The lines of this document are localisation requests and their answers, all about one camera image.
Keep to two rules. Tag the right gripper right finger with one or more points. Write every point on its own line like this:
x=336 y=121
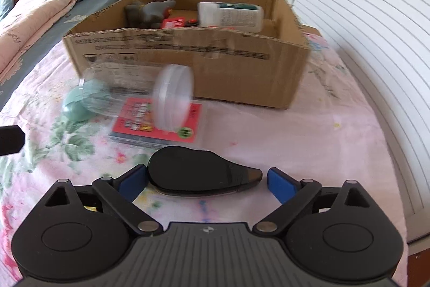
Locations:
x=296 y=199

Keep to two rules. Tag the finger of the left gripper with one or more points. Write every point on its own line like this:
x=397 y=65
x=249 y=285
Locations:
x=12 y=140

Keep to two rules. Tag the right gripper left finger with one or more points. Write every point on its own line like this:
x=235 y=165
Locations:
x=117 y=196

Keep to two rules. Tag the black oval case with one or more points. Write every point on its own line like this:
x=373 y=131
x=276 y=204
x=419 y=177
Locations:
x=181 y=171

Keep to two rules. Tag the pink floral bed sheet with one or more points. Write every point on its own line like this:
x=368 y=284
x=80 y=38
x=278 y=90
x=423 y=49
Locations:
x=330 y=134

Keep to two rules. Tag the teal round pouch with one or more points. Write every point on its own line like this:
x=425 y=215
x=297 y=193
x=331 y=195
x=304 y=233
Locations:
x=76 y=105

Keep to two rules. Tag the clear empty plastic jar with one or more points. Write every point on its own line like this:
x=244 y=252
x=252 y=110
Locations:
x=169 y=89

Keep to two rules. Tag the pink folded quilt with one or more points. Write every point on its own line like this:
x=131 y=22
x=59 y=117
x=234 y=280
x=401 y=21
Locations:
x=27 y=22

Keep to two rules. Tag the brown cardboard box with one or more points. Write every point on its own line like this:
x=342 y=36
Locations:
x=262 y=69

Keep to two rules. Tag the grey elephant toy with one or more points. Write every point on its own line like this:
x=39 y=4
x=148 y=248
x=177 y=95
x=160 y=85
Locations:
x=148 y=15

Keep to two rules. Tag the red toy fire truck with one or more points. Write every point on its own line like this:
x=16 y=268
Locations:
x=173 y=22

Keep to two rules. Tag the white pill bottle green label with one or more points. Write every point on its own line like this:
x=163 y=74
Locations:
x=238 y=16

